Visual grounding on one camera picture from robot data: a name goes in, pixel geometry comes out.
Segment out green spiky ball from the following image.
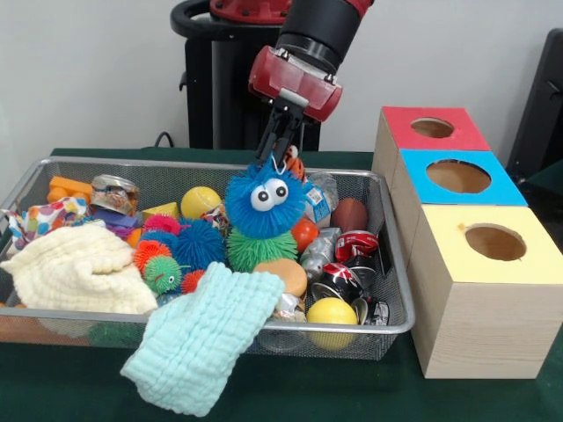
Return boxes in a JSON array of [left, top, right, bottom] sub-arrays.
[[227, 230, 298, 272]]

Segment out wooden box with three holes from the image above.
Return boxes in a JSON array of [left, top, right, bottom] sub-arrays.
[[372, 106, 563, 381]]

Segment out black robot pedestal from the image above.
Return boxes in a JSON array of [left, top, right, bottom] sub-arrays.
[[172, 0, 353, 150]]

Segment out red soda can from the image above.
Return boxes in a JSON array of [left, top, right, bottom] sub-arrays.
[[334, 230, 381, 265]]

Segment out brown toy football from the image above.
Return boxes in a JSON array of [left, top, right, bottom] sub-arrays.
[[332, 198, 369, 235]]

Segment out orange striped tiger plush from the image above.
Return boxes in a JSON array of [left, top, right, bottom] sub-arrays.
[[281, 145, 308, 183]]

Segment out mint green cloth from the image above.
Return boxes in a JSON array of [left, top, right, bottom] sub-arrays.
[[121, 264, 284, 418]]

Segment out dark green table cloth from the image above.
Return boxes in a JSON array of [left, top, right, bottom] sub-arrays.
[[0, 148, 563, 422]]

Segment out clear mesh bin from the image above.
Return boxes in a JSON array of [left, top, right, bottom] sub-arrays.
[[0, 158, 415, 358]]

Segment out yellow ball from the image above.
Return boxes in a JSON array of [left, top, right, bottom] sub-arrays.
[[306, 297, 360, 349], [180, 186, 223, 220]]

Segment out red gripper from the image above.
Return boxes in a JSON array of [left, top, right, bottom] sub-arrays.
[[248, 44, 344, 172]]

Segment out blue spiky ball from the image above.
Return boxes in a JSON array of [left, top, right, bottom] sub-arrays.
[[173, 220, 228, 271], [223, 163, 309, 240]]

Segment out colourful patterned cloth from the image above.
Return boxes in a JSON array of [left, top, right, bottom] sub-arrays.
[[3, 197, 91, 249]]

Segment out cream knitted cloth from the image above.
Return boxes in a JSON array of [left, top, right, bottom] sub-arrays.
[[0, 227, 159, 315]]

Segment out orange foam disc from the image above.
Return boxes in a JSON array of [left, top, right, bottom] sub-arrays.
[[253, 258, 309, 298]]

